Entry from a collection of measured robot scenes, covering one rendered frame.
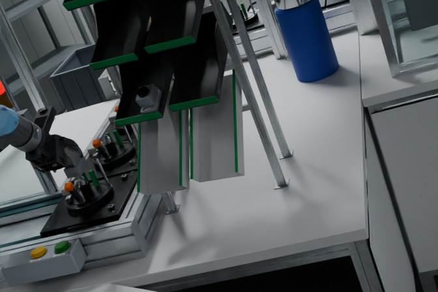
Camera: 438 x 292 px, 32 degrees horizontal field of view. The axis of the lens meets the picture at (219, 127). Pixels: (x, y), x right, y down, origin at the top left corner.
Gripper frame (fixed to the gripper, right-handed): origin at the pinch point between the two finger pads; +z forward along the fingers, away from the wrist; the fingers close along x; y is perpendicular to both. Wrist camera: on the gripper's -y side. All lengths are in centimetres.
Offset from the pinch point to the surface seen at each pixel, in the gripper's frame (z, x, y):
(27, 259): -4.5, -11.9, 27.7
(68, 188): -2.7, 0.3, 10.4
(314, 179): 20, 62, 16
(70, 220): 4.0, -3.4, 17.0
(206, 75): -8.6, 44.4, -7.6
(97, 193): 8.0, 3.0, 9.7
